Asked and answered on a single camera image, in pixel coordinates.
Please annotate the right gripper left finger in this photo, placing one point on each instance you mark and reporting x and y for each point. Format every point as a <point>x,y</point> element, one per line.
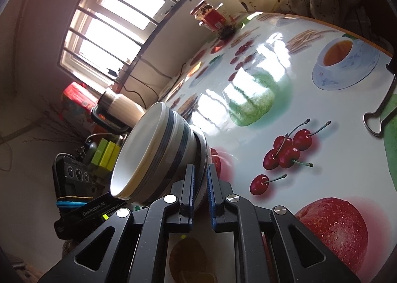
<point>188,195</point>

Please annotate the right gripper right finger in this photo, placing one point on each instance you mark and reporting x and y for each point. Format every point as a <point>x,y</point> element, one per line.
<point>214,196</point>

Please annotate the white blue-striped bowl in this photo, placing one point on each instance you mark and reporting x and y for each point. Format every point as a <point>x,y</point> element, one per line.
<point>174,154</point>
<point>143,150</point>

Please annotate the stainless steel bowl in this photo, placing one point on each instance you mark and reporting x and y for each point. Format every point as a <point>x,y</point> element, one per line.
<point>202,159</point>

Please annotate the upper green box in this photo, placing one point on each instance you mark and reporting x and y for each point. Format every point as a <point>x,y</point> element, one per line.
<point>98,154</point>

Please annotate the lower yellow-green box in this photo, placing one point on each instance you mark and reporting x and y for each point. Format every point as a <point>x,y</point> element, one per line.
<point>108,159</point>

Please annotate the white electric kettle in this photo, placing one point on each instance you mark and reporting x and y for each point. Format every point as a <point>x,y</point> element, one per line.
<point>116,113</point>

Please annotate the red snack bag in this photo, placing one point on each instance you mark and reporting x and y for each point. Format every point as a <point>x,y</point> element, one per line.
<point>77,99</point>

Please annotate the black binder clip right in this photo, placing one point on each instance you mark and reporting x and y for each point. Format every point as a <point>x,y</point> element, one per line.
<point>391,67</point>

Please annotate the red-label sauce jar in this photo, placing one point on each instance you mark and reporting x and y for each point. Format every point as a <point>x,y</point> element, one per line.
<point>208,16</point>

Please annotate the window metal bars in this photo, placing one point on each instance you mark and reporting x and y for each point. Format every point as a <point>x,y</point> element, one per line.
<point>105,35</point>

